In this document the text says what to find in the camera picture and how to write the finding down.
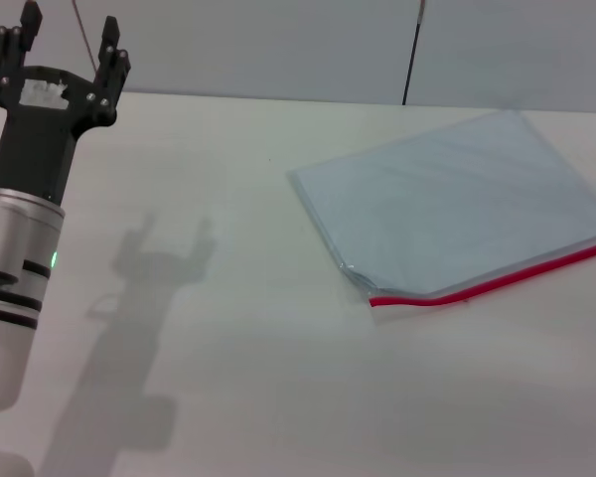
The thin black rod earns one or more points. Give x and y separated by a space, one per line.
410 64

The clear document bag red zipper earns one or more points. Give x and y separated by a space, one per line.
452 199

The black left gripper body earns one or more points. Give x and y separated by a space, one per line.
40 144

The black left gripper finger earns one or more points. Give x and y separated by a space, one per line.
110 64
17 45

